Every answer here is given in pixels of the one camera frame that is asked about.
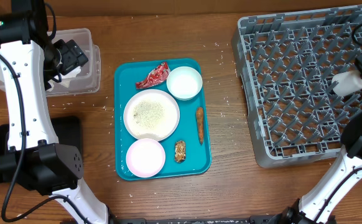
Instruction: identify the white napkin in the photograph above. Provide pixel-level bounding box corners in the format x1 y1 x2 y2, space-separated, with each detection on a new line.
48 67 81 91

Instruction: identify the white cup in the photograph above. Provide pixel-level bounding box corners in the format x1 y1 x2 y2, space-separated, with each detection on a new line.
332 70 362 96

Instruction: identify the white bowl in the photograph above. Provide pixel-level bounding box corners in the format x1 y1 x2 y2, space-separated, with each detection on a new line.
166 66 203 101

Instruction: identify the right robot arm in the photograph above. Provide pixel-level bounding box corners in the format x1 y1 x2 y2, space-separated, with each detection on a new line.
268 23 362 224

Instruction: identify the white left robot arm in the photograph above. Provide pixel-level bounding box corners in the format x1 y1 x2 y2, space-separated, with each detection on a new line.
0 1 116 223

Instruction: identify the gray dishwasher rack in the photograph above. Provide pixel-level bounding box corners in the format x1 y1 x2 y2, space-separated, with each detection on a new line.
231 5 362 168

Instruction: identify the clear plastic bin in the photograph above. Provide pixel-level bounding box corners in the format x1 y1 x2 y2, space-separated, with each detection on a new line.
0 28 101 98

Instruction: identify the black tray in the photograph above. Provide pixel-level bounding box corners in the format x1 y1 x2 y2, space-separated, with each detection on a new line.
0 116 83 183

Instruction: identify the red snack wrapper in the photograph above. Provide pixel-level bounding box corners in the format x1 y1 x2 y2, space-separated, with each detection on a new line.
136 62 171 89

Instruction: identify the teal plastic tray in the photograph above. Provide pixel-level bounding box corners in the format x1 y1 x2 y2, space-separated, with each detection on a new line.
113 60 211 181

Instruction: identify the orange carrot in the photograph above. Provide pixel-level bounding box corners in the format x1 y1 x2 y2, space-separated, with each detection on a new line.
195 107 204 145

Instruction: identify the brown granola bar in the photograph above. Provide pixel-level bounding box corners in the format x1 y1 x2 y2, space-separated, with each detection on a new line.
175 141 186 163

